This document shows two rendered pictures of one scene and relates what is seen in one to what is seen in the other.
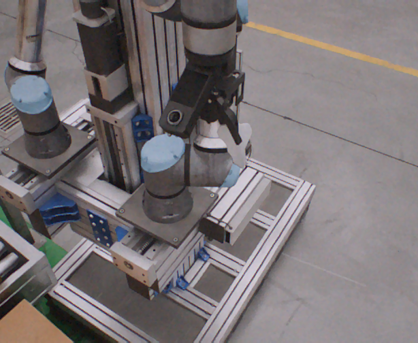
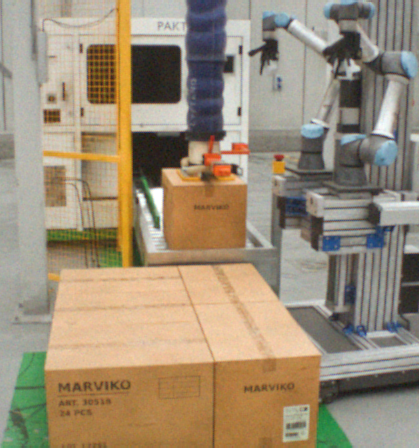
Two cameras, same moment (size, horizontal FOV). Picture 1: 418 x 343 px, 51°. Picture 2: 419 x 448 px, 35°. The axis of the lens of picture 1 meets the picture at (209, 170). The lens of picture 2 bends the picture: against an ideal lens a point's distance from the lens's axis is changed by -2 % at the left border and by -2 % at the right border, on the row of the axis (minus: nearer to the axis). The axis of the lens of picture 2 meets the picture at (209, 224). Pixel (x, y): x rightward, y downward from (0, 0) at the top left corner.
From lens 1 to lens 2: 2.47 m
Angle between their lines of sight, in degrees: 49
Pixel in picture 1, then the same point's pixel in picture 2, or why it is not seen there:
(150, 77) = (367, 113)
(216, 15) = (345, 15)
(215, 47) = (344, 26)
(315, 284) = not seen: outside the picture
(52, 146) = (310, 162)
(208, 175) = (369, 148)
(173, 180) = (351, 151)
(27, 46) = (322, 110)
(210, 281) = (385, 342)
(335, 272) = not seen: outside the picture
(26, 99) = (307, 128)
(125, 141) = not seen: hidden behind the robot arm
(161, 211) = (342, 175)
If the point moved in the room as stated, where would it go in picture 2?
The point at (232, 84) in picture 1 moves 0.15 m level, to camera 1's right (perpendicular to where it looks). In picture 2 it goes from (353, 47) to (386, 47)
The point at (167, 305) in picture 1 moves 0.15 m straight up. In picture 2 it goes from (340, 339) to (342, 311)
